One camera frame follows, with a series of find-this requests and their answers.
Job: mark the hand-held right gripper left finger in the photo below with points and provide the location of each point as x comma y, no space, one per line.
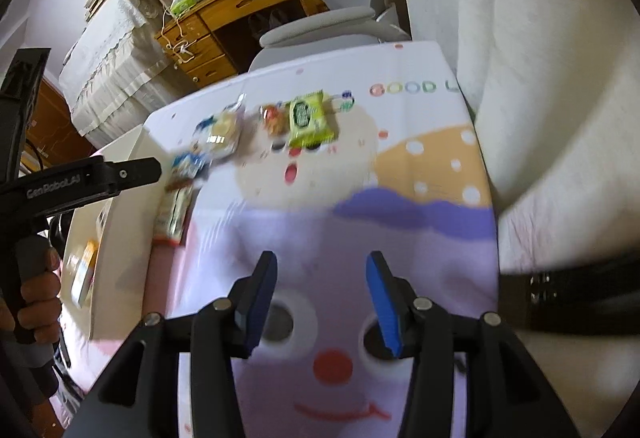
260,303

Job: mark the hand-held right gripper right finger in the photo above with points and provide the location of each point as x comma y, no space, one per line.
385,305

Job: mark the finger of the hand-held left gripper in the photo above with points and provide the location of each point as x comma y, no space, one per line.
135,172

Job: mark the blue white snack packet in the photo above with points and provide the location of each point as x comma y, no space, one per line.
187,166

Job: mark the white plastic storage box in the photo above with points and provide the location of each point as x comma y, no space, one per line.
120,243

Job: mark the white orange snack packet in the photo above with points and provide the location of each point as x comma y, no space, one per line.
85,273

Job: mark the person's left hand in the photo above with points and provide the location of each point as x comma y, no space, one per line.
40,290

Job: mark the clear yellow puff packet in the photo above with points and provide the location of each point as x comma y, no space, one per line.
175,213

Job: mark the brown wooden door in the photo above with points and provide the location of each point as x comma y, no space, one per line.
50,118

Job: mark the white blue bun packet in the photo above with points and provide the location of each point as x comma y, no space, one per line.
225,131

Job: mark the bed with lace cover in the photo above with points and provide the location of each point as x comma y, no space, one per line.
110,58

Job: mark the cartoon printed tablecloth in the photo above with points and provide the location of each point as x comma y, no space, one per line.
400,178

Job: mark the small orange snack packet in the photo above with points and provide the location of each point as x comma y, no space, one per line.
273,119

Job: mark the green tissue pack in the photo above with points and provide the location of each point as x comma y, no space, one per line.
182,4

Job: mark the stack of books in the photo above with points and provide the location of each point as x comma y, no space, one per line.
95,1

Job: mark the wooden desk with drawers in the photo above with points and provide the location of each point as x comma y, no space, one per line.
225,13

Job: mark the green snack packet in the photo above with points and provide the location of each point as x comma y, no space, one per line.
310,118

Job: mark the cream floral curtain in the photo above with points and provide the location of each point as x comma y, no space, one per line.
525,43

